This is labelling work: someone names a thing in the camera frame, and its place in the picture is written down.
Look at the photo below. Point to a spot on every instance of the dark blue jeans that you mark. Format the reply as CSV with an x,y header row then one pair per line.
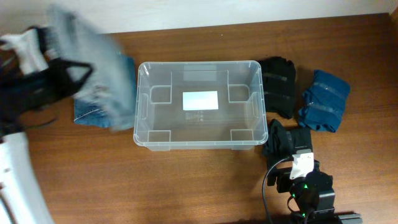
x,y
89,114

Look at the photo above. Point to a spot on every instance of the black folded garment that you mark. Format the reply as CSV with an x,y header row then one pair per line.
x,y
283,143
278,77

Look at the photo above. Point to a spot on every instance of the black folded garment near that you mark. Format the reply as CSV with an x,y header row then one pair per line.
x,y
283,143

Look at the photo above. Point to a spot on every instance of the black folded garment far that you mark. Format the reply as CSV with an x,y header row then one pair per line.
x,y
278,77

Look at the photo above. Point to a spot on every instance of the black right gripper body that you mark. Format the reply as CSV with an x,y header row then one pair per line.
x,y
285,182

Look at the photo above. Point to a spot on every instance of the clear plastic storage container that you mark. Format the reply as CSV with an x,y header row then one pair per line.
x,y
200,105

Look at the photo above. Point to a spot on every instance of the blue folded garment with tape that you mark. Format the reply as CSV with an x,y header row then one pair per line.
x,y
324,102

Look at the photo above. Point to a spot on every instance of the light blue jeans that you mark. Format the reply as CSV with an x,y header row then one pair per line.
x,y
109,86

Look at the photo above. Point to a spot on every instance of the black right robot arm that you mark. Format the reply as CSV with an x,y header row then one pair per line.
x,y
314,195

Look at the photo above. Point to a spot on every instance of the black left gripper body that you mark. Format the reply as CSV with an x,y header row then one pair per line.
x,y
50,83

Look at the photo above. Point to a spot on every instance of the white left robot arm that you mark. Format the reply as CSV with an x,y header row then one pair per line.
x,y
21,198

